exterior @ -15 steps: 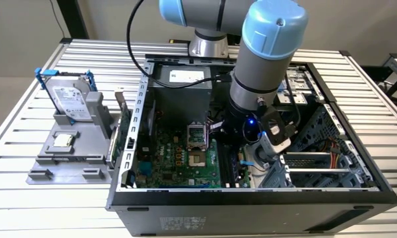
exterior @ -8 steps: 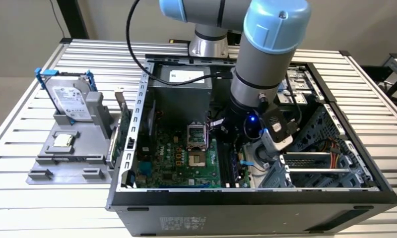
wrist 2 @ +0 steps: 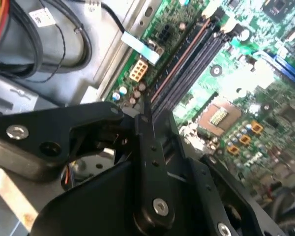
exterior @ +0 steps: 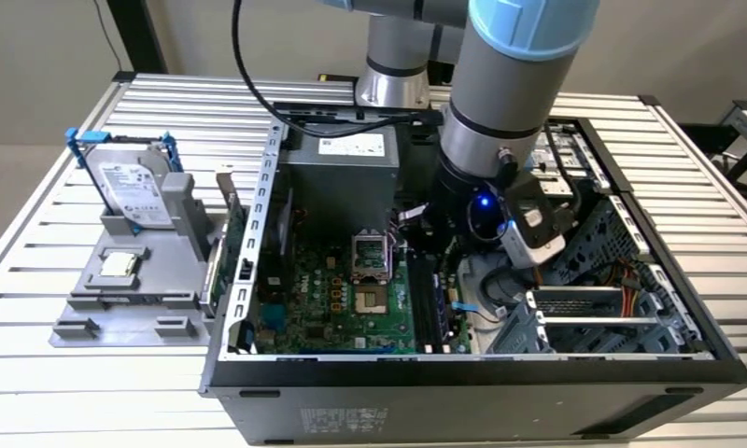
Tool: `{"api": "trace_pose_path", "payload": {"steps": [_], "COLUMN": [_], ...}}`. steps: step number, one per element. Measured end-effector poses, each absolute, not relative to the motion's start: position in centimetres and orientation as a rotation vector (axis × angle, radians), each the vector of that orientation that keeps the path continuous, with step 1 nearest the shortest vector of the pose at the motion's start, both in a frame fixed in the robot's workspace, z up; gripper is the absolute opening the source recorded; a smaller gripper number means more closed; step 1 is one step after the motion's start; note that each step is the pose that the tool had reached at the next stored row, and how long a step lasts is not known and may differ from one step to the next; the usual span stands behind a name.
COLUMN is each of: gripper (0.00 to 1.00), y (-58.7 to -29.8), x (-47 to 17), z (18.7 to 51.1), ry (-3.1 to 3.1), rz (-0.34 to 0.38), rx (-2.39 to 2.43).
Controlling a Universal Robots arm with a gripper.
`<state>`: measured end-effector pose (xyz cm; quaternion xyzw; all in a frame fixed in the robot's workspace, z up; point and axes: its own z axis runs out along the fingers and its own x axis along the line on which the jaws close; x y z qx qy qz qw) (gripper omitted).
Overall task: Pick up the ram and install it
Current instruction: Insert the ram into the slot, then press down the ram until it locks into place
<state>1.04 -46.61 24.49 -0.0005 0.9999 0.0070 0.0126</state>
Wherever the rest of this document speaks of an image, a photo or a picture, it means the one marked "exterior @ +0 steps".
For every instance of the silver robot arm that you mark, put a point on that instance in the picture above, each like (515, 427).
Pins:
(505, 93)

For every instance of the black RAM slot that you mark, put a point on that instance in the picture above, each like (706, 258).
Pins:
(418, 303)
(435, 338)
(425, 303)

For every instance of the locking lever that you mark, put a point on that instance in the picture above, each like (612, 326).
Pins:
(389, 256)

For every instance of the grey power supply unit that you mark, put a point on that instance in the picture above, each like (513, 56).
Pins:
(337, 186)

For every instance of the silver drive cage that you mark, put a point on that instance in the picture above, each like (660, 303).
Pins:
(573, 140)

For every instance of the grey disk bay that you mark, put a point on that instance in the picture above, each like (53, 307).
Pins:
(573, 298)

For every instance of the CPU socket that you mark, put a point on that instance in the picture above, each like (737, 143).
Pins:
(374, 299)

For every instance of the green motherboard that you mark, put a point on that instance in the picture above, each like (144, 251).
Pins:
(318, 280)

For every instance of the blue expansion slot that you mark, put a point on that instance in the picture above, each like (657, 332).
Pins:
(349, 348)

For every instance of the yellow black plug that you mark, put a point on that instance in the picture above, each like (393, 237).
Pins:
(333, 77)

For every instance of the blue chip heatsink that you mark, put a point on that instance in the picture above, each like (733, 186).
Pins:
(272, 315)

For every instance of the black PC case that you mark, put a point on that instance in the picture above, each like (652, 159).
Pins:
(473, 410)

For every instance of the green graphics card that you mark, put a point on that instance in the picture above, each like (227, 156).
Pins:
(220, 270)

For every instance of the aluminium side table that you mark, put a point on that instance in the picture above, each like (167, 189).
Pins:
(744, 112)

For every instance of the grey parts rack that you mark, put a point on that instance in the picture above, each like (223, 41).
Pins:
(162, 275)

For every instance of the hard disk in blue carrier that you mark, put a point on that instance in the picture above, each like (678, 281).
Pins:
(124, 186)

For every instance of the silver CPU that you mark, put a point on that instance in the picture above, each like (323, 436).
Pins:
(119, 264)

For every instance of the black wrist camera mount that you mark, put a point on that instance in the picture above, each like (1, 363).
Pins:
(535, 200)

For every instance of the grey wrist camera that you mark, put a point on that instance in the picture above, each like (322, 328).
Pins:
(535, 252)

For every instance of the black post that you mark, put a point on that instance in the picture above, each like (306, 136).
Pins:
(140, 37)

